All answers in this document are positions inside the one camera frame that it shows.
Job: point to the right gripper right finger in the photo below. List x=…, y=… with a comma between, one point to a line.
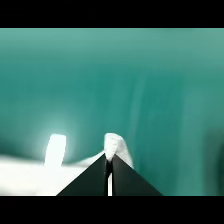
x=128, y=181

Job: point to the white garment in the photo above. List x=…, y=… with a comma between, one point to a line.
x=30, y=175

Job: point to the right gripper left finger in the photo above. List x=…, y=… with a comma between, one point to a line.
x=90, y=181

